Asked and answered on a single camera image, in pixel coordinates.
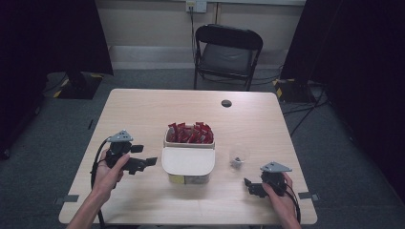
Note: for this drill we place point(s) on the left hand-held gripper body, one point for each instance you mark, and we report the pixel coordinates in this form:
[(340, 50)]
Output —
[(118, 149)]

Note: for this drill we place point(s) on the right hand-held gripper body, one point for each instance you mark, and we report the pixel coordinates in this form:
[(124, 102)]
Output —
[(274, 178)]

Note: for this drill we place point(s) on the small grey object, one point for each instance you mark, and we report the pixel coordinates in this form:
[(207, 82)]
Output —
[(237, 162)]

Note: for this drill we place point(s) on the clear plastic cup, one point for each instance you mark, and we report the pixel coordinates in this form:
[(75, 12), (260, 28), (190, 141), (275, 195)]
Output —
[(239, 154)]

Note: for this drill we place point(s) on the white lidded storage box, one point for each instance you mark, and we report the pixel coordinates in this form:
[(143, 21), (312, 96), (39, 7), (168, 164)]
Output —
[(187, 160)]

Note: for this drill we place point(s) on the person's right hand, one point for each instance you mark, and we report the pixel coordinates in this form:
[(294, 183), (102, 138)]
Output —
[(281, 200)]

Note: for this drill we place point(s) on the person's left hand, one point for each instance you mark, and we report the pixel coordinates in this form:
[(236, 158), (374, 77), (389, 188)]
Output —
[(108, 178)]

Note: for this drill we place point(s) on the small black floor tape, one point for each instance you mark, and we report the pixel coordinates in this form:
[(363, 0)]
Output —
[(91, 124)]

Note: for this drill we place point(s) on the grey tape strip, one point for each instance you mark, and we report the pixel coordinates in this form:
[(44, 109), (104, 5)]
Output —
[(308, 196), (67, 199)]

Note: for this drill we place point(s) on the pile of red packets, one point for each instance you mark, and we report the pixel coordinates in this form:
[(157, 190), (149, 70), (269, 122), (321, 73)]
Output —
[(191, 135)]

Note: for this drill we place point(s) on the black table grommet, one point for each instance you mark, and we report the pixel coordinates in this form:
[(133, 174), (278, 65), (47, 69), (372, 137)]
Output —
[(226, 103)]

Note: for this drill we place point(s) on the black folding chair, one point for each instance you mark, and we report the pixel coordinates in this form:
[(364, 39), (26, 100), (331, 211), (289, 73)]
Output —
[(227, 57)]

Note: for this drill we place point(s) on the black curtain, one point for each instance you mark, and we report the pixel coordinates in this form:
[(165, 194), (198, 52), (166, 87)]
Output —
[(47, 38), (359, 63)]

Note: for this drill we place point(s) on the white wall outlet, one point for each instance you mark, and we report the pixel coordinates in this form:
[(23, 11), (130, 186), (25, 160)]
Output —
[(196, 5)]

